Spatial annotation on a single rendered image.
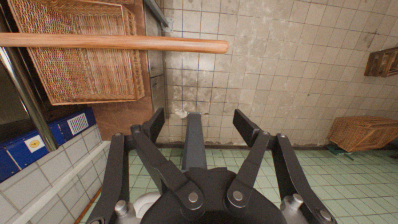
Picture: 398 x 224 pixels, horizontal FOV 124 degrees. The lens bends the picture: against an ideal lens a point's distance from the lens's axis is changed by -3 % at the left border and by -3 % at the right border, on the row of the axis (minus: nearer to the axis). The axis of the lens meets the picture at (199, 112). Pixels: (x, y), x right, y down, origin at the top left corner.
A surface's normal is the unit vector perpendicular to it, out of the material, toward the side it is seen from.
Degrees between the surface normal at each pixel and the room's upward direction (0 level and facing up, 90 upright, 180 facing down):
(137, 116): 0
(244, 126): 89
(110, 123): 0
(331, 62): 0
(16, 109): 70
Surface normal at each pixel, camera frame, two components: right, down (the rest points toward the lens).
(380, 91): 0.04, 0.38
